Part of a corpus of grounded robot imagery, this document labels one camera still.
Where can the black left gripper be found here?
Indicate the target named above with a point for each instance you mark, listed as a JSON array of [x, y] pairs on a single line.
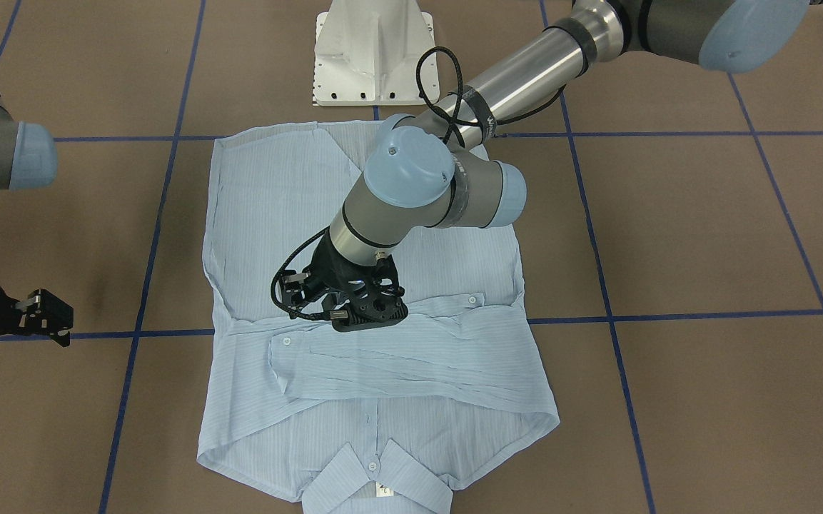
[[325, 265]]

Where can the light blue button shirt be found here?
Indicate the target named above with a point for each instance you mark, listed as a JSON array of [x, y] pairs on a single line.
[[389, 420]]

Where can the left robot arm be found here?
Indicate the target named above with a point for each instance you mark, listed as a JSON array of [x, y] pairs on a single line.
[[421, 172]]

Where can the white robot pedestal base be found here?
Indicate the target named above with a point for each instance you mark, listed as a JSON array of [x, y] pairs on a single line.
[[367, 53]]

